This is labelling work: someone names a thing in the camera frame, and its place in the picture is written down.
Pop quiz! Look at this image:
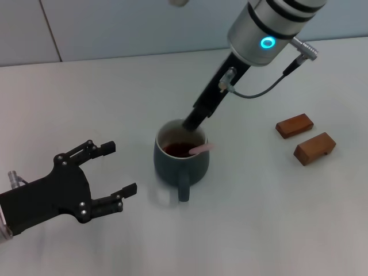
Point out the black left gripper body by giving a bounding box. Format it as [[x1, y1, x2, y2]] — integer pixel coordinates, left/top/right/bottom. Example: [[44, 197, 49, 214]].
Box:
[[0, 154, 93, 237]]

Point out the notched wooden block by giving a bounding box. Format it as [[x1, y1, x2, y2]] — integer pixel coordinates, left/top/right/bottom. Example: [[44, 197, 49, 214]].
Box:
[[292, 132, 337, 167]]

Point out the right gripper cable with plug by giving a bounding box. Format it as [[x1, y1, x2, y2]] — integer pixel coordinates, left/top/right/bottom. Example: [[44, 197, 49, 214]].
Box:
[[218, 37, 320, 99]]

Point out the flat wooden block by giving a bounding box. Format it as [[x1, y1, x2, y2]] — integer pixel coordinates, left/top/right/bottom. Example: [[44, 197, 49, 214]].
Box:
[[275, 113, 315, 140]]

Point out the grey ceramic cup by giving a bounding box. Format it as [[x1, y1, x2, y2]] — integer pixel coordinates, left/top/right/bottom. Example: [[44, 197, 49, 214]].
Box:
[[153, 118, 210, 203]]

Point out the pink handled metal spoon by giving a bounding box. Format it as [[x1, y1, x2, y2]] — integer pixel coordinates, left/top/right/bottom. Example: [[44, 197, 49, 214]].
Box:
[[187, 143, 215, 158]]

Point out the dark brown tea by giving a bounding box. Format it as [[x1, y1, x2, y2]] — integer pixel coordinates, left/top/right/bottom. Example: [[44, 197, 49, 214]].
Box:
[[162, 142, 202, 159]]

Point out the left gripper cable with plug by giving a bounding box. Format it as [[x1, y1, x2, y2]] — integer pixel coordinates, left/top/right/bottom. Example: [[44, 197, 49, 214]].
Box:
[[6, 170, 30, 188]]

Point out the gripper cable with plug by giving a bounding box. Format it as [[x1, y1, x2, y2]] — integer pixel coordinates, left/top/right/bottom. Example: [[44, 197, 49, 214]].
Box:
[[6, 170, 30, 188], [218, 37, 320, 99]]

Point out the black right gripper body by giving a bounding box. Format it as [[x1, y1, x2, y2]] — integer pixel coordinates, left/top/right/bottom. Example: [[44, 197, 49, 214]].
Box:
[[191, 53, 252, 118]]

